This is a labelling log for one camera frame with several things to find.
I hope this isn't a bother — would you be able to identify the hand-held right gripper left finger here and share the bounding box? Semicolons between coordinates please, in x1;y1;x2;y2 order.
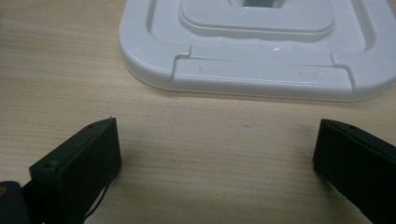
28;117;122;224

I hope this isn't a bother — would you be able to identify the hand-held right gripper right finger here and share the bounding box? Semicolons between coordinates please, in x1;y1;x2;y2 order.
312;118;396;224

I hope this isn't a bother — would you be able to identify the white lid with gray handle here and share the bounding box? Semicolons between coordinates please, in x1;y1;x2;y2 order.
118;0;396;104

